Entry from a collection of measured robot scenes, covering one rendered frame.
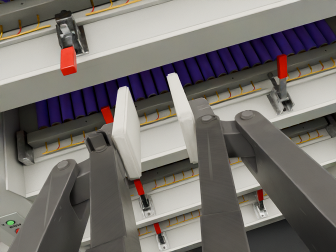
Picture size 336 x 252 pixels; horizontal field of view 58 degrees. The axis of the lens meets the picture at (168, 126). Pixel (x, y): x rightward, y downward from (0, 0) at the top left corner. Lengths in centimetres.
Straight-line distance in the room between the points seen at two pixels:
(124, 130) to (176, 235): 69
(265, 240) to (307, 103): 56
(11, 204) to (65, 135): 13
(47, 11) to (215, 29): 19
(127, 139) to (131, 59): 20
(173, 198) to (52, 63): 40
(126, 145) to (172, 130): 34
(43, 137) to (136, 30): 25
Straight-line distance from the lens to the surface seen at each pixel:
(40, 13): 38
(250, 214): 85
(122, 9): 36
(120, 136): 15
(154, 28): 35
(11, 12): 38
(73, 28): 35
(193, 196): 65
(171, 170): 64
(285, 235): 102
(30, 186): 52
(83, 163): 16
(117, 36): 35
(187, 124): 15
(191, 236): 83
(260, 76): 53
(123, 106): 18
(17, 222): 58
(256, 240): 100
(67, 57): 29
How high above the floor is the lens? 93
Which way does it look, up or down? 49 degrees down
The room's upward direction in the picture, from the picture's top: 13 degrees counter-clockwise
